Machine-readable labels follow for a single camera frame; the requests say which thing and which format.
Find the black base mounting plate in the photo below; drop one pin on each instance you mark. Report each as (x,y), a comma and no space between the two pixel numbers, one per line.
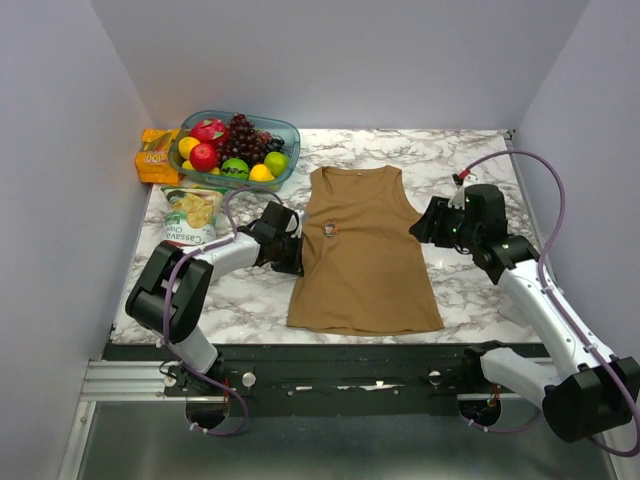
(326,380)

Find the green cassava chips bag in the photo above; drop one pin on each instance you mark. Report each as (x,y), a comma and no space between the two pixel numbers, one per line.
(190,219)

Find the red apple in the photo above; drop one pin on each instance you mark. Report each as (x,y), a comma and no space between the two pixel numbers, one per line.
(204,157)

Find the purple grape bunch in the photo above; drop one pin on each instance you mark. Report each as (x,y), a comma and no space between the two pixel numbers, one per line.
(248,143)

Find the yellow lemon front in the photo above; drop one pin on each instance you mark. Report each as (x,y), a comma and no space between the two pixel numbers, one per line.
(261,173)

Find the yellow lemon left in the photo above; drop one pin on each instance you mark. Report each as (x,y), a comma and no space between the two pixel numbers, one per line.
(186,145)

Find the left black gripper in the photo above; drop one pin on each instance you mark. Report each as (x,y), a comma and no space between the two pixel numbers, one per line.
(295,266)

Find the clear teal fruit bowl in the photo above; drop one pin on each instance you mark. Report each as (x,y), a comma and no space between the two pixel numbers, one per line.
(285,130)

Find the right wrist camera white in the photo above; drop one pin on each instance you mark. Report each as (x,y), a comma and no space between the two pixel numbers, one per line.
(461,181)

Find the red dragon fruit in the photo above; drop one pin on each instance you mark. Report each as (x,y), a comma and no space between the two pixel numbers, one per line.
(212,131)

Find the white bottle black cap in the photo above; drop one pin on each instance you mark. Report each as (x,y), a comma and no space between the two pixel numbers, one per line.
(511,312)

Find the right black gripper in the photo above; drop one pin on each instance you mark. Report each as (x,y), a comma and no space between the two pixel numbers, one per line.
(436,209)

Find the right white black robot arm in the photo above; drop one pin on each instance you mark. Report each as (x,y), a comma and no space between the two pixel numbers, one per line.
(588,389)

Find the aluminium frame rail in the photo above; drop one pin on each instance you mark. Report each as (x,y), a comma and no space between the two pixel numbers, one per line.
(125,381)

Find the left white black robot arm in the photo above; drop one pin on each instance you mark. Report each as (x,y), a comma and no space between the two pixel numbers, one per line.
(169,295)

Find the green lime right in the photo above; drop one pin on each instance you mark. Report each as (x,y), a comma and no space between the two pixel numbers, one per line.
(276,162)

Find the orange brooch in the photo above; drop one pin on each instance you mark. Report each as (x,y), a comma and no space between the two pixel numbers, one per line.
(330,229)

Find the yellow lemon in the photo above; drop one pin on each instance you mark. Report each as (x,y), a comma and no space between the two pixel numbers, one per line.
(261,173)
(186,145)

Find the brown clothing garment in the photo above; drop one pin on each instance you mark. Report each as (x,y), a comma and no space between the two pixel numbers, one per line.
(371,278)

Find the orange snack packet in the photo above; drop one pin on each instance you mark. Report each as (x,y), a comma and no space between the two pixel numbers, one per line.
(152,160)

